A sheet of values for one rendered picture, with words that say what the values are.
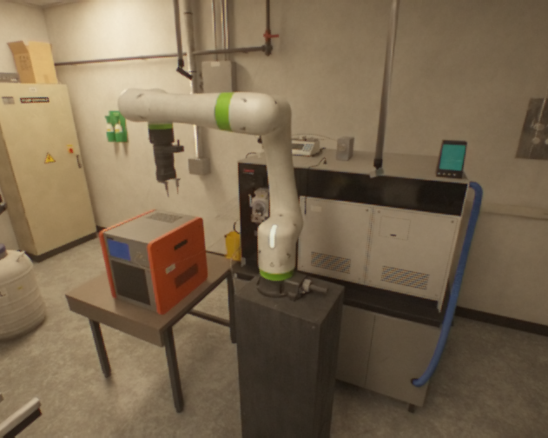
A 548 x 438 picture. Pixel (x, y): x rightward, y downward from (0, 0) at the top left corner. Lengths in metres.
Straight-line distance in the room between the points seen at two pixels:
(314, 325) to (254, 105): 0.67
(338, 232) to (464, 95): 1.47
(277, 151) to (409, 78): 1.79
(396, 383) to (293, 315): 1.24
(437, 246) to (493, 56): 1.50
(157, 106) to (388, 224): 1.20
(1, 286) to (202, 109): 2.42
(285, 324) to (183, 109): 0.74
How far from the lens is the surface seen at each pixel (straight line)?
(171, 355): 1.99
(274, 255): 1.05
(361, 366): 2.15
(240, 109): 0.96
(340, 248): 1.82
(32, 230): 4.45
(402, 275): 1.83
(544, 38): 2.85
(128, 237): 1.76
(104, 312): 2.04
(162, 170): 1.30
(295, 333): 1.09
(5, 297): 3.16
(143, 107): 1.12
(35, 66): 4.48
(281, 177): 1.14
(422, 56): 2.76
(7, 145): 4.24
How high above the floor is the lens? 1.79
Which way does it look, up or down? 21 degrees down
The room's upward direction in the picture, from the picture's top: straight up
